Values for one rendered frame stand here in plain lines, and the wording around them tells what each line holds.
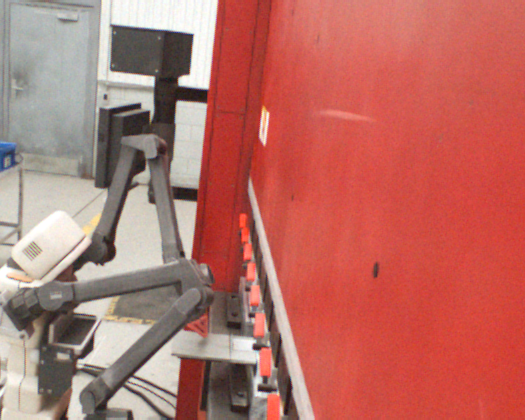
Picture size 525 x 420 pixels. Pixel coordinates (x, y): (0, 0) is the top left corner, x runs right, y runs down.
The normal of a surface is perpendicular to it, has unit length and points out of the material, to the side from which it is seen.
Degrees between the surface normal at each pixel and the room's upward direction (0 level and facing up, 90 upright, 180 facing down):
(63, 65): 90
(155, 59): 90
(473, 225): 90
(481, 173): 90
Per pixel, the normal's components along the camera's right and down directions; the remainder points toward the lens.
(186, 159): -0.09, 0.27
